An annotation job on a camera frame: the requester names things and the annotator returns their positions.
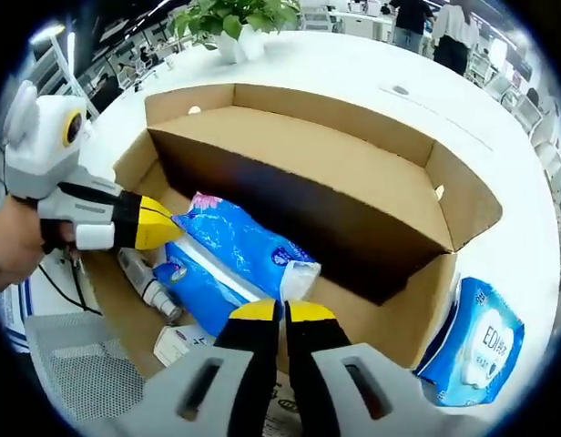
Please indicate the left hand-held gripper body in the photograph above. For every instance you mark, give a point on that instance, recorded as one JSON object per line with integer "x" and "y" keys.
{"x": 39, "y": 145}

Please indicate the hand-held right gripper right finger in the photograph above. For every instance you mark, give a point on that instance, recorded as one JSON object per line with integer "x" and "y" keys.
{"x": 312, "y": 364}

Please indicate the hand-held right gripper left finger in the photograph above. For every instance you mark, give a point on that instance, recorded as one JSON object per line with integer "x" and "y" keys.
{"x": 253, "y": 364}

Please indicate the white plastic bottle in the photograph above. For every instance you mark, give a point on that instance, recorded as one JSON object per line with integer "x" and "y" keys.
{"x": 146, "y": 284}

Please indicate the blue tissue pack pink print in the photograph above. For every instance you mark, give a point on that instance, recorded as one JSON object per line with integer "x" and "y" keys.
{"x": 226, "y": 246}

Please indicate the blue tissue pack cloud print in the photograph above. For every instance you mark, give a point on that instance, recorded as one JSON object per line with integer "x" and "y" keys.
{"x": 472, "y": 346}

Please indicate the brown cardboard shoe box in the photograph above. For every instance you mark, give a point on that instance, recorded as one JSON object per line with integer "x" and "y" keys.
{"x": 308, "y": 150}

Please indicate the person's left hand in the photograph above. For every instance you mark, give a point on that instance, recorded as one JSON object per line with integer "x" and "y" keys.
{"x": 16, "y": 241}

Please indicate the small white carton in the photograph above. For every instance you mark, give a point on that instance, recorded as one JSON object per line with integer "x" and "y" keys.
{"x": 180, "y": 346}

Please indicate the white mesh office chair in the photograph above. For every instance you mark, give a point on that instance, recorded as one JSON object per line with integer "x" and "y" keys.
{"x": 80, "y": 364}

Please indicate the potted green plant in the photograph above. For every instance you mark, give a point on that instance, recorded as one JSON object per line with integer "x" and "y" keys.
{"x": 235, "y": 23}

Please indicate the round grey table grommet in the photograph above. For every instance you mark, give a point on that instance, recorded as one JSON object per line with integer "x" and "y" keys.
{"x": 401, "y": 89}

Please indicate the blue white wall poster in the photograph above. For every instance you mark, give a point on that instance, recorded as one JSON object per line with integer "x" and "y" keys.
{"x": 12, "y": 314}

